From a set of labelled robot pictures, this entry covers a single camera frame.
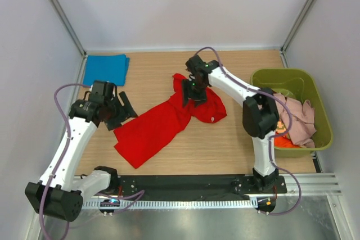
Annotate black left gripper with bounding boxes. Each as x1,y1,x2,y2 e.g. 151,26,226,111
104,91,137,130

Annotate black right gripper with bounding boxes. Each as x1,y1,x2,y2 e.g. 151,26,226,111
181,79,207,108

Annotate red t-shirt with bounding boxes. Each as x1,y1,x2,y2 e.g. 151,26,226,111
114,73,227,169

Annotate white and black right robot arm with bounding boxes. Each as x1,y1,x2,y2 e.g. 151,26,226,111
182,55,279,193

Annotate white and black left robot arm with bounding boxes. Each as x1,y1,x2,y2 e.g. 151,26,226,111
25,80,137,222

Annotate folded blue t-shirt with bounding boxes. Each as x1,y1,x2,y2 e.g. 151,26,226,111
83,54,130,87

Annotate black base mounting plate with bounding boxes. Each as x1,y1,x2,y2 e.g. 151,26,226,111
119,174,287,202

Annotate white printed t-shirt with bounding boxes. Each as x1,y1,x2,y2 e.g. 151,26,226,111
276,121,286,134

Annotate orange t-shirt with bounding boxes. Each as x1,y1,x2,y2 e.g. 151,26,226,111
274,136,300,148

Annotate olive green plastic bin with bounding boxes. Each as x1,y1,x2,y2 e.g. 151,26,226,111
250,69,333,157

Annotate pink t-shirt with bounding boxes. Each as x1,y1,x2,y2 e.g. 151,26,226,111
274,93,316,148

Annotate white slotted cable duct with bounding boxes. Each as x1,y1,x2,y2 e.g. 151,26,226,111
82,198,258,210

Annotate aluminium front rail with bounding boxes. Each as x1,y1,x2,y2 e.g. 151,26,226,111
281,173,342,196

